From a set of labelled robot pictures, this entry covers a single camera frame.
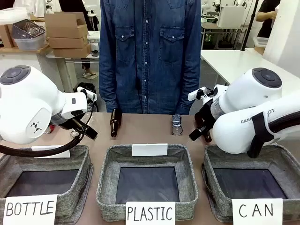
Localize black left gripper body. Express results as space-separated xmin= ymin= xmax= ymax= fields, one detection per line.
xmin=50 ymin=112 xmax=81 ymax=130

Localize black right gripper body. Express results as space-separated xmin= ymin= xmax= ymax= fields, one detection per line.
xmin=194 ymin=101 xmax=216 ymax=132

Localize crushed black grey can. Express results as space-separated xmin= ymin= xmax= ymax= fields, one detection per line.
xmin=171 ymin=114 xmax=183 ymax=135

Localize person's left forearm denim sleeve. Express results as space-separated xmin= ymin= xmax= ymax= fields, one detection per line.
xmin=177 ymin=63 xmax=202 ymax=116

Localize person's right forearm denim sleeve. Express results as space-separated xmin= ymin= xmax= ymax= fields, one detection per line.
xmin=99 ymin=63 xmax=118 ymax=113

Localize grey fabric basket labelled can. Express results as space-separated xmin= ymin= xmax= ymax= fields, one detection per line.
xmin=201 ymin=143 xmax=300 ymax=223

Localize grey fabric basket labelled plastic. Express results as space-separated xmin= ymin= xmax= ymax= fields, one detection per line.
xmin=96 ymin=143 xmax=199 ymax=222

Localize grey fabric basket labelled bottle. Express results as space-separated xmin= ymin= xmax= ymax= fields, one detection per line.
xmin=0 ymin=144 xmax=94 ymax=225

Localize tilted clear plastic basket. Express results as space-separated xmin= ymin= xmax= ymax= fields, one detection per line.
xmin=12 ymin=19 xmax=46 ymax=40

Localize white paper label CAN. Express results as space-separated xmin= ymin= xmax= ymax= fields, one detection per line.
xmin=231 ymin=198 xmax=284 ymax=225

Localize blank white card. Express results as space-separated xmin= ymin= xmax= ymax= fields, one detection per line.
xmin=132 ymin=143 xmax=168 ymax=157
xmin=31 ymin=145 xmax=71 ymax=159

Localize black backpack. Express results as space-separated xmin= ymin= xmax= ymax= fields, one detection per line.
xmin=73 ymin=82 xmax=99 ymax=113

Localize white table with thick leg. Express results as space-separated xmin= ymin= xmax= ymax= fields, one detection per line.
xmin=45 ymin=50 xmax=101 ymax=93

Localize large white table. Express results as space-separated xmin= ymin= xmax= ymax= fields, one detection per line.
xmin=200 ymin=48 xmax=300 ymax=86

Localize flat closed cardboard box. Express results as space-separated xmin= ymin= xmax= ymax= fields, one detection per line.
xmin=47 ymin=35 xmax=89 ymax=49
xmin=52 ymin=44 xmax=92 ymax=59

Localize white cabinet desk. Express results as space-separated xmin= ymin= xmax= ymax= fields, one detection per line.
xmin=0 ymin=45 xmax=67 ymax=94

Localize person in denim shirt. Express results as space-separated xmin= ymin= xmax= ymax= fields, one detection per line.
xmin=99 ymin=0 xmax=202 ymax=116

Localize dark background workbench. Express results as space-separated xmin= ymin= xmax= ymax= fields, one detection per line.
xmin=201 ymin=21 xmax=249 ymax=50

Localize clear plastic storage bin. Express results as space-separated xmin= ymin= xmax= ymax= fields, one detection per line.
xmin=13 ymin=34 xmax=47 ymax=51

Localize white paper label BOTTLE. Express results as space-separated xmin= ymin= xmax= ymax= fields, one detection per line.
xmin=3 ymin=194 xmax=58 ymax=225

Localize open cardboard box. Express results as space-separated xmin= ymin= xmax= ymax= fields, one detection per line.
xmin=44 ymin=11 xmax=89 ymax=38

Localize white box on table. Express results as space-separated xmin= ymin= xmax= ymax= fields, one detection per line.
xmin=216 ymin=5 xmax=246 ymax=29

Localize small cardboard box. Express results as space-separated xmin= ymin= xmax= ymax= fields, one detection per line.
xmin=0 ymin=23 xmax=15 ymax=49

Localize black tripod pole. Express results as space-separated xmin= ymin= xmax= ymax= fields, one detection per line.
xmin=243 ymin=0 xmax=260 ymax=50

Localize background person with sandals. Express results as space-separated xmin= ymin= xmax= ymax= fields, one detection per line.
xmin=58 ymin=0 xmax=100 ymax=78

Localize white paper label PLASTIC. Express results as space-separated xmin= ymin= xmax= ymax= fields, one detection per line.
xmin=125 ymin=201 xmax=176 ymax=225

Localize background person in black shirt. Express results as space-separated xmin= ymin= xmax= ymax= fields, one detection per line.
xmin=255 ymin=0 xmax=281 ymax=38

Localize white foam sheet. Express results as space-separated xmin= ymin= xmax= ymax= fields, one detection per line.
xmin=0 ymin=7 xmax=29 ymax=26

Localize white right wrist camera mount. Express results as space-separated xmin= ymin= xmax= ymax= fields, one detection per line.
xmin=188 ymin=86 xmax=213 ymax=102

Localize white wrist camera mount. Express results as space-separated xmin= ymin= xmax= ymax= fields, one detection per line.
xmin=76 ymin=86 xmax=97 ymax=100
xmin=188 ymin=86 xmax=213 ymax=102

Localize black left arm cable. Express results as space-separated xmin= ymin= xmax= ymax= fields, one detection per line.
xmin=0 ymin=93 xmax=98 ymax=158

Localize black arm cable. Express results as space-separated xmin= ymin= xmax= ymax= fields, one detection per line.
xmin=247 ymin=112 xmax=300 ymax=159
xmin=0 ymin=93 xmax=98 ymax=158

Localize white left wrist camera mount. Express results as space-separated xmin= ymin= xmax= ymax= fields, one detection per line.
xmin=76 ymin=86 xmax=97 ymax=100

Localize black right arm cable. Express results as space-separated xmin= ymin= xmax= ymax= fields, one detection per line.
xmin=247 ymin=112 xmax=300 ymax=159

